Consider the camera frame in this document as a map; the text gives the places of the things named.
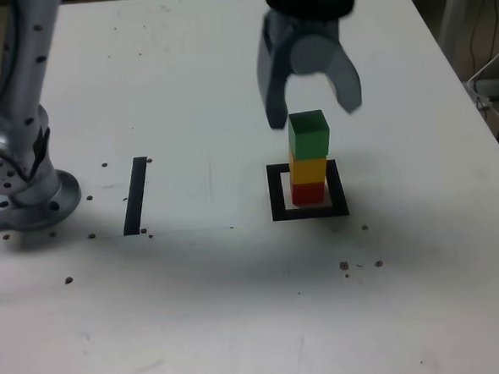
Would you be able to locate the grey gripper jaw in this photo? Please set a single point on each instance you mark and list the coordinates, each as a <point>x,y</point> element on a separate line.
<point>274,79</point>
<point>313,53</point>

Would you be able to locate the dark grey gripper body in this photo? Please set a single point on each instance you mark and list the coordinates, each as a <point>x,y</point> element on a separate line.
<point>312,28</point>

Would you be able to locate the green cube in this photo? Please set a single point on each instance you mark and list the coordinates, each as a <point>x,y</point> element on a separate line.
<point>310,136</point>

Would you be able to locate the yellow cube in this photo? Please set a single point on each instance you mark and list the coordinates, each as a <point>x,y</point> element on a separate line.
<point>308,170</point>

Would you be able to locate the red cube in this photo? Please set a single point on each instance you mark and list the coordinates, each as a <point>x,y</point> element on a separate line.
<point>308,194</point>

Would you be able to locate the black tape square outline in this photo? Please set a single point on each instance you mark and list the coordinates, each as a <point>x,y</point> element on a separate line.
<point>275,194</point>

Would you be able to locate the black tape strip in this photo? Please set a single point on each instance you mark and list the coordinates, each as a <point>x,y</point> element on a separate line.
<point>135,198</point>

